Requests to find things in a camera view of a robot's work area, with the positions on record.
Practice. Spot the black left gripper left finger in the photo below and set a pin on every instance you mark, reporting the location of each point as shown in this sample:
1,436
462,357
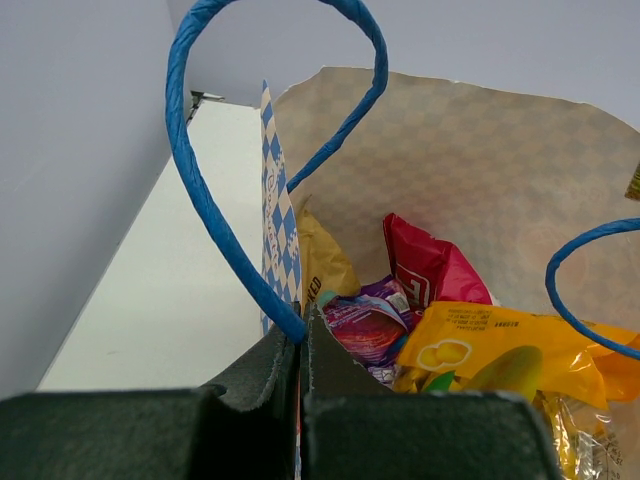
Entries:
239,425

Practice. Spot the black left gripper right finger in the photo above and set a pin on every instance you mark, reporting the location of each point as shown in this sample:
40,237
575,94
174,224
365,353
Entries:
353,427

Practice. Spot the purple Fox's candy bag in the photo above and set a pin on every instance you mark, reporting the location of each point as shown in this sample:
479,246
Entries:
373,325

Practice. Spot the orange yellow candy bag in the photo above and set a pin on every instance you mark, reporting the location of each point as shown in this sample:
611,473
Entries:
587,394

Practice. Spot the tan chips bag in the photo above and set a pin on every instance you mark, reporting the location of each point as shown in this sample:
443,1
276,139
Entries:
325,266

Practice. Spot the red crisps bag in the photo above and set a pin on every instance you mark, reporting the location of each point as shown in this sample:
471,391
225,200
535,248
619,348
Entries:
430,269

